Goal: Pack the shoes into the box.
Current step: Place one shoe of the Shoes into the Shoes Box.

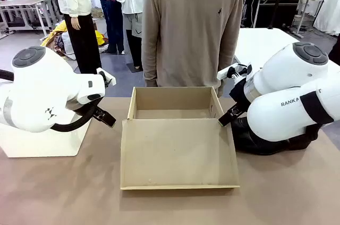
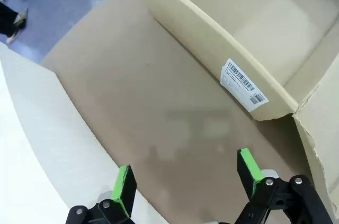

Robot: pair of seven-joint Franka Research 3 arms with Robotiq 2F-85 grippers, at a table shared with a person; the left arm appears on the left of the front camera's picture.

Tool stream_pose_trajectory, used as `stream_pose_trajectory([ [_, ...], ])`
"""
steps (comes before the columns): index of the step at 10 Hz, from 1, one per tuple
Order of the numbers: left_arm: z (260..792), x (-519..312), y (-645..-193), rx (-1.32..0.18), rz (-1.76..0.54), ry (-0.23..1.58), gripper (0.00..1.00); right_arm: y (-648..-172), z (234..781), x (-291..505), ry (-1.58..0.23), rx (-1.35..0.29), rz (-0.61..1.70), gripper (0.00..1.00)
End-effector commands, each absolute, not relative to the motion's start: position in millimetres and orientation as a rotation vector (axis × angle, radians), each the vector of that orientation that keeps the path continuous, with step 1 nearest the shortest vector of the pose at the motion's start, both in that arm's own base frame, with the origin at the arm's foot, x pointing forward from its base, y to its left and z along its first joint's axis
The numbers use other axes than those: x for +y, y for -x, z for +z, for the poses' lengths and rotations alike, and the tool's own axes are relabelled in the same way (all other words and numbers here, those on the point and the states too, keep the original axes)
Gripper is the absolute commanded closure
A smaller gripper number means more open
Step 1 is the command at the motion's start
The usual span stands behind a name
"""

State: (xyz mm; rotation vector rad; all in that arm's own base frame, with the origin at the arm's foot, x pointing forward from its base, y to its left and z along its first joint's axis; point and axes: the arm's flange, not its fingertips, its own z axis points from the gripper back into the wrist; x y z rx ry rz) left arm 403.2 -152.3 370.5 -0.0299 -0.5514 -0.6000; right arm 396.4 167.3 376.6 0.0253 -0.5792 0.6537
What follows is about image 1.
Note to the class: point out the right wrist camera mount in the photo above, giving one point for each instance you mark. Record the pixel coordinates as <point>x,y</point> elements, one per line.
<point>233,72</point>

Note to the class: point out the person's right forearm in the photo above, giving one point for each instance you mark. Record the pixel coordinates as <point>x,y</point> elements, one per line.
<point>149,65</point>

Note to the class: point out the white plastic storage bin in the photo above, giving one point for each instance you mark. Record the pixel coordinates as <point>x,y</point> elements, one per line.
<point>40,145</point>

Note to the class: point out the mannequin in white shirt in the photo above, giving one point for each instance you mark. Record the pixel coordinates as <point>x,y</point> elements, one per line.
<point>132,1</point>

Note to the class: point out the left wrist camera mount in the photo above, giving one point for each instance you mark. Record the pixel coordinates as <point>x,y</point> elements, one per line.
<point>107,77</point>

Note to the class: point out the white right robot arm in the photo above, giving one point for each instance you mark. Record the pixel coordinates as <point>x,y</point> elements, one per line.
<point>287,76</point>

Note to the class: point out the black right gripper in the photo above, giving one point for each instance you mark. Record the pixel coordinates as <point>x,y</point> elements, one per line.
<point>240,94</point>

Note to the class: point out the person's left forearm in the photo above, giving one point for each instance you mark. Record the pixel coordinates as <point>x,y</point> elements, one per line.
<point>225,57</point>

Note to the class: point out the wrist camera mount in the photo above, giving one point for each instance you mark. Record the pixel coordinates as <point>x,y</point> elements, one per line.
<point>233,72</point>
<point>107,77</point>

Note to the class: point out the brown cardboard shoe box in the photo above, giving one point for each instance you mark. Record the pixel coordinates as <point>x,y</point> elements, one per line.
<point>175,150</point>

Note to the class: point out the yellow clothes pile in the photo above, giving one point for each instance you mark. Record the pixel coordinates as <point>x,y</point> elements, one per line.
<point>57,38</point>

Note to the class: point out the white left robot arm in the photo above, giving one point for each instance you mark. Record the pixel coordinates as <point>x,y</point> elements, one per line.
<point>45,86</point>

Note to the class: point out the person in pink shirt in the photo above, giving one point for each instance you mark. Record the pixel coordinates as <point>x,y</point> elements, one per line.
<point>112,17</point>

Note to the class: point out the mannequin in cream jacket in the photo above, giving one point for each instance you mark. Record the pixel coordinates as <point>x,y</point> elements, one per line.
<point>77,9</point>

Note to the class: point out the grey workbench with equipment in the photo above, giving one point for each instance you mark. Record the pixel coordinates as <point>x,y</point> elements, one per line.
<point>24,9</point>

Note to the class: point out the person in beige sweater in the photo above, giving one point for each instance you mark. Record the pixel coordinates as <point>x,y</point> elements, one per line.
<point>191,28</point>

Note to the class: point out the person in black clothes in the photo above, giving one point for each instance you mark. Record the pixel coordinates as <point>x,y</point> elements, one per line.
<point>335,52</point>

